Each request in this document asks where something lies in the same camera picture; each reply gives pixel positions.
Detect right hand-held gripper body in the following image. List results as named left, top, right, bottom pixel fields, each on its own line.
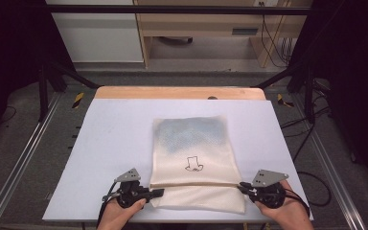
left=248, top=169, right=290, bottom=211

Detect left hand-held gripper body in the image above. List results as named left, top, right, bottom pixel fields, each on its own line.
left=113, top=168, right=150, bottom=209

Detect white mesh laundry bag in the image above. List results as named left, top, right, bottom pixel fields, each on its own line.
left=149, top=115, right=247, bottom=215

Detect person's right hand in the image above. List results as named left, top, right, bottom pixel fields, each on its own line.
left=255, top=179, right=314, bottom=230

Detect person's left hand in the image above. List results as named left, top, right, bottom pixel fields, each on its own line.
left=97, top=197, right=148, bottom=230

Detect white foam mat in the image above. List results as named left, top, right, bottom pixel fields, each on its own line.
left=41, top=98, right=314, bottom=223

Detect yellow black tape strip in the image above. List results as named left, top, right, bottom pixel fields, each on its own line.
left=72, top=91, right=85, bottom=109
left=276, top=93, right=295, bottom=108

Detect black metal stand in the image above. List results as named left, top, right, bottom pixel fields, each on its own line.
left=37, top=61, right=101, bottom=123
left=254, top=62, right=318, bottom=125

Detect black curtain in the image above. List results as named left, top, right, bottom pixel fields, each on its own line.
left=287, top=0, right=368, bottom=196
left=0, top=0, right=75, bottom=155

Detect white cabinet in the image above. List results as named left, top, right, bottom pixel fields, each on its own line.
left=44, top=0, right=145, bottom=64

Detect grey desk label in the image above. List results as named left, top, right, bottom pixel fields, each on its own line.
left=231, top=27, right=260, bottom=36

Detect light wooden desk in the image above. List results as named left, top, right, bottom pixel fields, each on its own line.
left=133, top=0, right=314, bottom=69

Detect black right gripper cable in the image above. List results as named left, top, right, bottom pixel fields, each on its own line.
left=283, top=187, right=311, bottom=219

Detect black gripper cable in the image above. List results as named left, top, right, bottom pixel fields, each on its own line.
left=283, top=187, right=311, bottom=219
left=96, top=181, right=119, bottom=226

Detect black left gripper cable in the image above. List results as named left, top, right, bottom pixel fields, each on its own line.
left=96, top=181, right=119, bottom=226

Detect black floor cables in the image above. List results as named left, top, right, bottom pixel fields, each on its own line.
left=280, top=104, right=333, bottom=208

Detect aluminium floor rail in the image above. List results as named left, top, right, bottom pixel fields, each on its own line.
left=291, top=92, right=367, bottom=230
left=0, top=92, right=62, bottom=230

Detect black hanging cables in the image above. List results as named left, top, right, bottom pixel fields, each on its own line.
left=259, top=1, right=294, bottom=68

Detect black horizontal frame bar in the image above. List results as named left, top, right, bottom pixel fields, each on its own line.
left=44, top=4, right=312, bottom=16

